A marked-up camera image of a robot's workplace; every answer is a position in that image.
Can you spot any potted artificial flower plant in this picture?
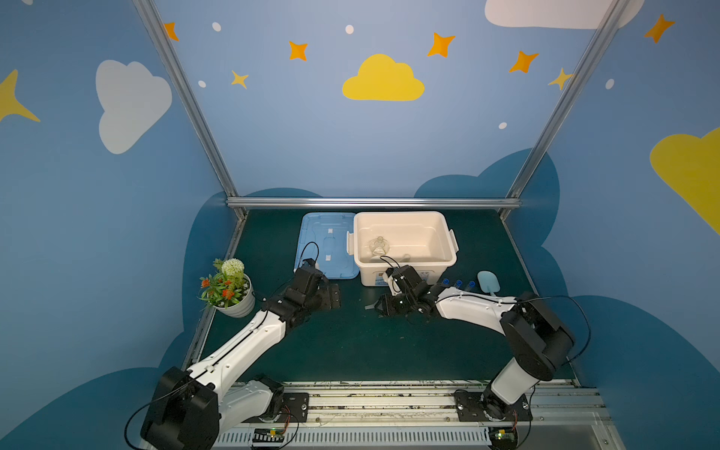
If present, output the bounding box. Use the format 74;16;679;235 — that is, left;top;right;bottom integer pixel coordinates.
199;258;255;318

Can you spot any white plastic storage bin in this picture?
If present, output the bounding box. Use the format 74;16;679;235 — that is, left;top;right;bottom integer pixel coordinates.
347;211;459;287

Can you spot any aluminium frame rail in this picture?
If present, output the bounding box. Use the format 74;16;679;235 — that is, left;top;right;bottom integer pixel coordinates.
226;196;521;210

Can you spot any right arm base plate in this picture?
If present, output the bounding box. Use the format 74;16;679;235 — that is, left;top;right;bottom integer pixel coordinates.
453;389;534;423

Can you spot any light blue plastic scoop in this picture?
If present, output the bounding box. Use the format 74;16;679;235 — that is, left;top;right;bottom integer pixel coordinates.
477;271;501;296

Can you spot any light blue bin lid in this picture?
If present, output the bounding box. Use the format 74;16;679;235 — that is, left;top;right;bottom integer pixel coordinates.
294;212;359;281

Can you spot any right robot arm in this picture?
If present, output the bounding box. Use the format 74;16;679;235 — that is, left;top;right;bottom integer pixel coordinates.
375;265;576;420

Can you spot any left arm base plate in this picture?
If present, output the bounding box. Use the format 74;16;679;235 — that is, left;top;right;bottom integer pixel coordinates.
244;392;309;424

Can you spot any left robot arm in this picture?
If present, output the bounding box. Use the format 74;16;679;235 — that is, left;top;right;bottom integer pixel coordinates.
140;259;341;449

